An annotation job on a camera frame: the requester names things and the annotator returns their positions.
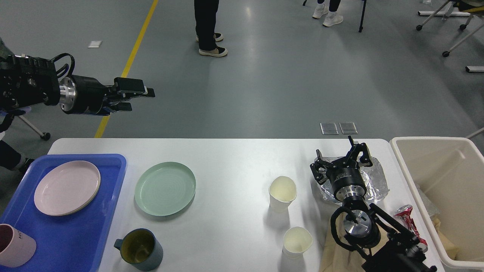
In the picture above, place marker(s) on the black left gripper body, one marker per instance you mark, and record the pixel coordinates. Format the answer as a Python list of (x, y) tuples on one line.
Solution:
[(83, 95)]

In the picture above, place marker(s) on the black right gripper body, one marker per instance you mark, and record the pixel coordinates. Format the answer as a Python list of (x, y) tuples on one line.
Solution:
[(346, 182)]

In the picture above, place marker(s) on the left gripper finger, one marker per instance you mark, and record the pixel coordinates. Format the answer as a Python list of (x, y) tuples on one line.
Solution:
[(125, 88), (109, 108)]

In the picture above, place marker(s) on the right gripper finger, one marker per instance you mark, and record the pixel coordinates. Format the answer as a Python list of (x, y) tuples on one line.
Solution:
[(320, 167), (358, 156)]

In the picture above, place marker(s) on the green plate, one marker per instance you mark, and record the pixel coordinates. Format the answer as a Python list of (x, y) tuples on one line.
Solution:
[(165, 189)]

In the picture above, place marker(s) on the dark teal mug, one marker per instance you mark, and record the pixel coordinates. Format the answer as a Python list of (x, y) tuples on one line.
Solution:
[(140, 249)]

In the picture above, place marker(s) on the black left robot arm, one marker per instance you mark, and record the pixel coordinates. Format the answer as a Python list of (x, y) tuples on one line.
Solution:
[(28, 81)]

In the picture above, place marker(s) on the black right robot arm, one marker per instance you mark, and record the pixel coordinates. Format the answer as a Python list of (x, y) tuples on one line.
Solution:
[(361, 223)]

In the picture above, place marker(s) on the aluminium foil tray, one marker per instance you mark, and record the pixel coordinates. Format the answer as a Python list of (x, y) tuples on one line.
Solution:
[(375, 183)]

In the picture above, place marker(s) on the floor outlet plate left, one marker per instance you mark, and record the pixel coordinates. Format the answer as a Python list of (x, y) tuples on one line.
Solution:
[(329, 128)]

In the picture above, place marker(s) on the floor outlet plate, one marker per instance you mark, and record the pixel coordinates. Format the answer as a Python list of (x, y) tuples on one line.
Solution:
[(329, 128), (348, 128)]

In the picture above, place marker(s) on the floor outlet plate right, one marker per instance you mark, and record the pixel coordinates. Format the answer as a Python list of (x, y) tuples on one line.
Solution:
[(348, 128)]

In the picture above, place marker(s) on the white paper cup far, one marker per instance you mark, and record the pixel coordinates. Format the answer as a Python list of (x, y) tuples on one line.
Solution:
[(282, 192)]

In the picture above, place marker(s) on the white paper cup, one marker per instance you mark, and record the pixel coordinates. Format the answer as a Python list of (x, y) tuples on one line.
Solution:
[(282, 192), (296, 241)]

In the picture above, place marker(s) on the white floor label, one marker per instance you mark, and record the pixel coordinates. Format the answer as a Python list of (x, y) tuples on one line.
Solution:
[(95, 44)]

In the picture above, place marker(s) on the rolling chair base left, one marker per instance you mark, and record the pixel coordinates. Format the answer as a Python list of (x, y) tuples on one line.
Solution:
[(43, 135)]

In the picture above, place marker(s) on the crushed red can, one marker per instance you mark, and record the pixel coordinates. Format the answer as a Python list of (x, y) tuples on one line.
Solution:
[(404, 213)]

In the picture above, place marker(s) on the white paper cup near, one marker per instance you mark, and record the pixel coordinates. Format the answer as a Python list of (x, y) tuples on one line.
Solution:
[(296, 241)]

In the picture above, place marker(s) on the beige plastic bin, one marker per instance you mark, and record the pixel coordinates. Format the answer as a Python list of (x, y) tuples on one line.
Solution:
[(445, 177)]

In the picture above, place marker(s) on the brown paper bag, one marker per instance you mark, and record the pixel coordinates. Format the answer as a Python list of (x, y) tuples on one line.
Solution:
[(338, 259)]

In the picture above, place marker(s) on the person in faded jeans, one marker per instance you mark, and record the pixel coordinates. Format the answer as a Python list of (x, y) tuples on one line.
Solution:
[(5, 52)]

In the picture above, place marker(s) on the person in dark trousers left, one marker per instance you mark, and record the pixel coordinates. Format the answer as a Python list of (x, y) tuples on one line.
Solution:
[(13, 160)]

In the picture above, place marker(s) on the pink plate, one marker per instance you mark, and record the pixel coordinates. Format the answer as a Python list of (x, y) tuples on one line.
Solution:
[(67, 188)]

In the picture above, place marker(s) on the person in black trousers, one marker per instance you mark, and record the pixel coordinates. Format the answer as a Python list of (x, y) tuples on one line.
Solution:
[(206, 35)]

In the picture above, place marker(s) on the black tripod leg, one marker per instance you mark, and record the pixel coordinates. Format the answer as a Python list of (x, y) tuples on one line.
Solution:
[(360, 27)]

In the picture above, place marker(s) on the blue plastic tray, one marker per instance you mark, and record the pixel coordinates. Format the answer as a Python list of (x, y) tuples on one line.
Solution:
[(70, 243)]

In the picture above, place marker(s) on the person with white sneakers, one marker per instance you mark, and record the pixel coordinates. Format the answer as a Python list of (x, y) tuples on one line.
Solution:
[(332, 17)]

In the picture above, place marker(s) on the pink mug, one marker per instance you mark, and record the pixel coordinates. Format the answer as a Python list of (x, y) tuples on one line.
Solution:
[(16, 248)]

